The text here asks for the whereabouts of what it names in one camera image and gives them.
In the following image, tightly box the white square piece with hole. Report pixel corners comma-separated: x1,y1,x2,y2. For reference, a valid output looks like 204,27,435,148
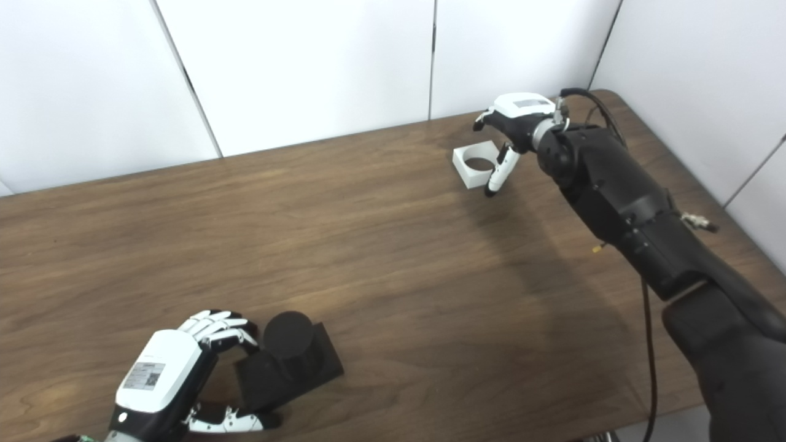
453,140,510,190

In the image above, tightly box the white and black left hand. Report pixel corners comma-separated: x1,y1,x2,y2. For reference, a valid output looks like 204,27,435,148
107,309,283,442

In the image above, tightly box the black peg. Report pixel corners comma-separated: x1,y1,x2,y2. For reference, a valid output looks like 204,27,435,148
235,311,344,413

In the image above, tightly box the white and black right hand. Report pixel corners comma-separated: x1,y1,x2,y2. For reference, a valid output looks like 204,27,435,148
473,92,556,198

